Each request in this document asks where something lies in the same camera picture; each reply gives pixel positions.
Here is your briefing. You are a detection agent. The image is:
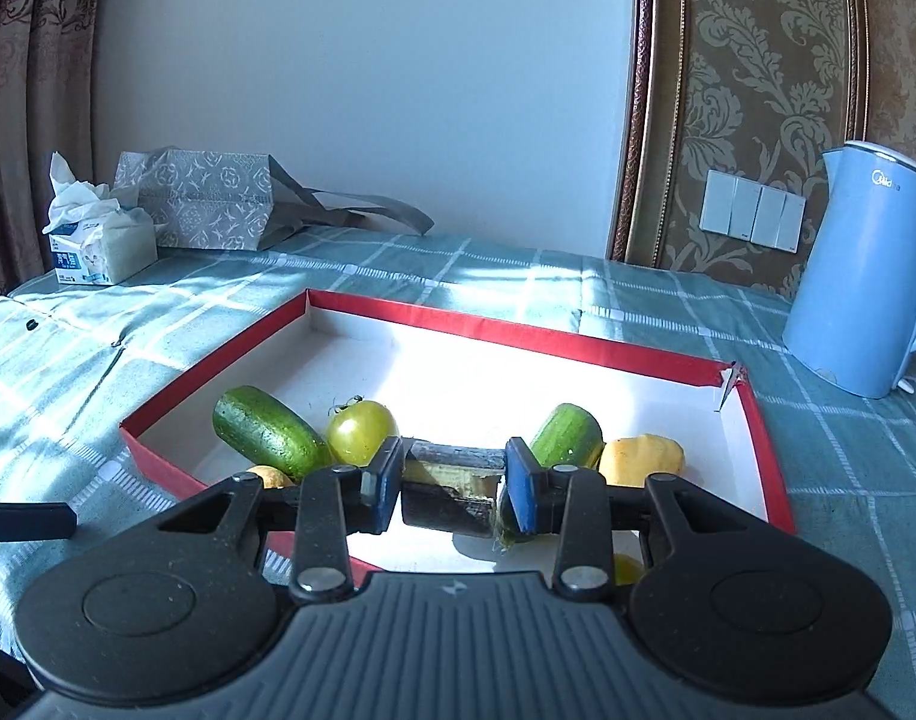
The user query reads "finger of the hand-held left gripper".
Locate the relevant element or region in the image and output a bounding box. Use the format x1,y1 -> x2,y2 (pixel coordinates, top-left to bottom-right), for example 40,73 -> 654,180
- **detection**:
0,491 -> 78,542

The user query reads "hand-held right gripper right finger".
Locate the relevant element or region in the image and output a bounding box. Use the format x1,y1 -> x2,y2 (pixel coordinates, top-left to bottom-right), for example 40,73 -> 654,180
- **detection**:
503,435 -> 796,605

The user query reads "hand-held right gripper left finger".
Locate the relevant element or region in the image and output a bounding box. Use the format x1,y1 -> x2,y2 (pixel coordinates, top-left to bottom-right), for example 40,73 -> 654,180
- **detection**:
154,435 -> 408,605

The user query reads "green tomato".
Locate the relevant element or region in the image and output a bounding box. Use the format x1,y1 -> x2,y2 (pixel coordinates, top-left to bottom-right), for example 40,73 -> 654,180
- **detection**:
324,396 -> 400,467

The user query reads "dark eggplant piece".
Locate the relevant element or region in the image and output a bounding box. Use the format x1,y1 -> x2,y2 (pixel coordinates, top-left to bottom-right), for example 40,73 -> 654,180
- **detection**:
400,441 -> 507,539

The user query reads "green cucumber piece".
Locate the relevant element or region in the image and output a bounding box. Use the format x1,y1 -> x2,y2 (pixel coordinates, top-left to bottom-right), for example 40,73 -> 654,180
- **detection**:
212,385 -> 331,481
527,403 -> 605,470

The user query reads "red cardboard tray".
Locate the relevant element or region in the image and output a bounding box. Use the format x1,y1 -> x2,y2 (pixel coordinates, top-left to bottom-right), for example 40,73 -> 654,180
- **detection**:
119,288 -> 796,593

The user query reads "yellow starfruit piece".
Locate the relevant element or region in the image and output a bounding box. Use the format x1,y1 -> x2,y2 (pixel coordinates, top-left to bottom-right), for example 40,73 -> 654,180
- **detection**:
599,433 -> 685,487

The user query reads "green checked tablecloth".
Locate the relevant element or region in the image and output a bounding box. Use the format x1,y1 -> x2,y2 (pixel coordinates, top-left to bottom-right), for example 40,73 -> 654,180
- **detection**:
0,229 -> 916,720

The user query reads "tissue pack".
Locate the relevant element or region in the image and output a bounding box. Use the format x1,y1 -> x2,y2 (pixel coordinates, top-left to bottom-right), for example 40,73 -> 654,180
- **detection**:
41,152 -> 159,286

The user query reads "grey patterned gift bag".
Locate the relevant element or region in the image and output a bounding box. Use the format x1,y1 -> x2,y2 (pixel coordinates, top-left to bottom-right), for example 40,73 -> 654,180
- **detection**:
113,150 -> 435,252

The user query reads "blue electric kettle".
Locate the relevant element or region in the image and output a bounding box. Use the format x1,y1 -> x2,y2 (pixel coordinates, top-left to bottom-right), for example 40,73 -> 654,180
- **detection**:
782,139 -> 916,400

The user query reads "patterned curtain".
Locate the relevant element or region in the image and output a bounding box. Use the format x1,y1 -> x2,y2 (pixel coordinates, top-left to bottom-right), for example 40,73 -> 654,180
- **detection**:
0,0 -> 118,308

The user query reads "white wall switch panel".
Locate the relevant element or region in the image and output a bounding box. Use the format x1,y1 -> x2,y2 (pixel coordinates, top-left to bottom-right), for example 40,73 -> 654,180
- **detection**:
699,169 -> 807,252

